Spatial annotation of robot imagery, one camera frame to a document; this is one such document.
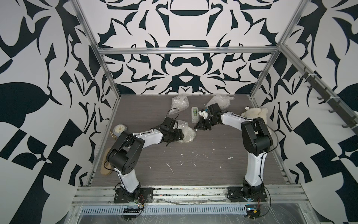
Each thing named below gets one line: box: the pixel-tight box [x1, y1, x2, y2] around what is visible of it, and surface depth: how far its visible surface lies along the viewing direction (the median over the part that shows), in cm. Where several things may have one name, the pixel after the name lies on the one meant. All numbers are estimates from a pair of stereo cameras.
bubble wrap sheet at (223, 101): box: [205, 94, 235, 110], surface depth 111 cm
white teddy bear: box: [240, 107, 269, 124], surface depth 98 cm
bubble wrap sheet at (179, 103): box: [168, 93, 190, 116], surface depth 110 cm
